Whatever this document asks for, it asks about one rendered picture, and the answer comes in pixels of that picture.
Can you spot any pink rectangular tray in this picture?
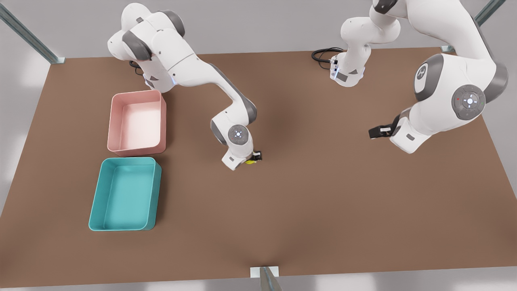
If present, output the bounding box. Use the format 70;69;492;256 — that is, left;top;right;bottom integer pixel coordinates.
107;90;167;157

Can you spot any teal rectangular tray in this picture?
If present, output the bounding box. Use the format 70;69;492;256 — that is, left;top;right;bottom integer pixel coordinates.
88;157;162;232

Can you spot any silver frame post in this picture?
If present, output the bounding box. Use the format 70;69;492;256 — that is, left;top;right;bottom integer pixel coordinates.
250;266;283;291
441;0;506;53
0;3;65;65

